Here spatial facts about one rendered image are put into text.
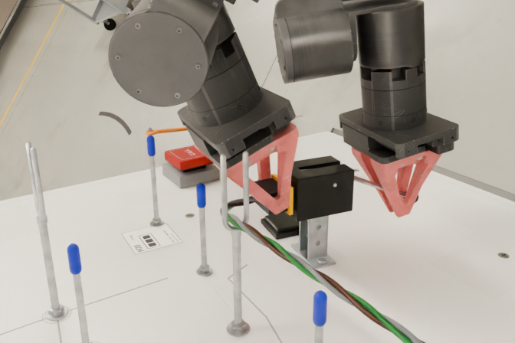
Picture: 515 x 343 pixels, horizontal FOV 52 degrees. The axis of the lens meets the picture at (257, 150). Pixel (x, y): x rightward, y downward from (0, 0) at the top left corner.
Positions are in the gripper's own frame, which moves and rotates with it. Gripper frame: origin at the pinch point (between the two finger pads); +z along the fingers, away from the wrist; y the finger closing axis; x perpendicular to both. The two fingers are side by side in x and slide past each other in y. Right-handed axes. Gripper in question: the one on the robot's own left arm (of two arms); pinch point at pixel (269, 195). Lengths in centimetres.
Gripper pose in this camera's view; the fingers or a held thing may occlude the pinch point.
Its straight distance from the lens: 46.4
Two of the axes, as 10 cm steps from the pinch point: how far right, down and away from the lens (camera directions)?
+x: 8.3, -5.1, 2.3
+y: 4.2, 3.0, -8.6
